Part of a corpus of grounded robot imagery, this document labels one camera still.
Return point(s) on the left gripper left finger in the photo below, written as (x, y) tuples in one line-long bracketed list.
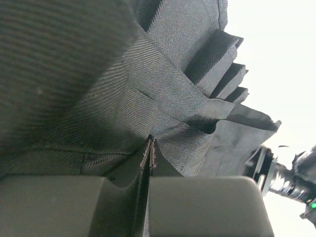
[(77, 206)]

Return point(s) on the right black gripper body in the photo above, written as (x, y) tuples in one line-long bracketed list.
[(269, 174)]

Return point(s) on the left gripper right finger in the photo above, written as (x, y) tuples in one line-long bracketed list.
[(203, 207)]

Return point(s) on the black skirt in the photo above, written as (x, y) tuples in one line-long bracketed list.
[(87, 84)]

